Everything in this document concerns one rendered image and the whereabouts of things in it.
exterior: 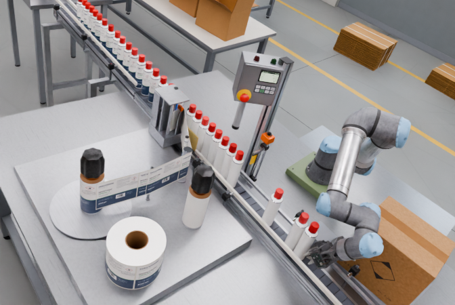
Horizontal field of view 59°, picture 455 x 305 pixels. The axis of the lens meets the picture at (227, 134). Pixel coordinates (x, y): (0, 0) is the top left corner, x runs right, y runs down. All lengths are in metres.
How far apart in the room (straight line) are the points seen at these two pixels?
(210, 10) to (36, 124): 1.75
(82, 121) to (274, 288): 1.24
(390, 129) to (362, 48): 4.11
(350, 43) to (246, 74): 4.21
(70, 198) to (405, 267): 1.31
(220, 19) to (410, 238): 2.24
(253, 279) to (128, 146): 0.85
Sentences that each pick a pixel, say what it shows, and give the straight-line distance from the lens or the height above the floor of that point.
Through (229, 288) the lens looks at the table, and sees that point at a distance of 1.64.
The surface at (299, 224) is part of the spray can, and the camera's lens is 1.63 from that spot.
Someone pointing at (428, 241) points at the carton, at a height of 1.12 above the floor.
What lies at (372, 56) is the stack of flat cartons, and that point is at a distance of 5.68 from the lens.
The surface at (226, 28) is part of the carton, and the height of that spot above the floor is 0.89.
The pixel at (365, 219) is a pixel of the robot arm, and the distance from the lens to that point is 1.48.
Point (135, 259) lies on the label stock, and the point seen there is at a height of 1.02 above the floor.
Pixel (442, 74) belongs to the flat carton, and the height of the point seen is 0.20.
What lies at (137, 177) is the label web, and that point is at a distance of 1.62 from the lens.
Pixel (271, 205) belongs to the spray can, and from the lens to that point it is 1.69.
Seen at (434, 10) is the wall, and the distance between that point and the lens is 7.01.
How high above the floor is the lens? 2.21
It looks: 38 degrees down
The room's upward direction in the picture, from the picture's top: 16 degrees clockwise
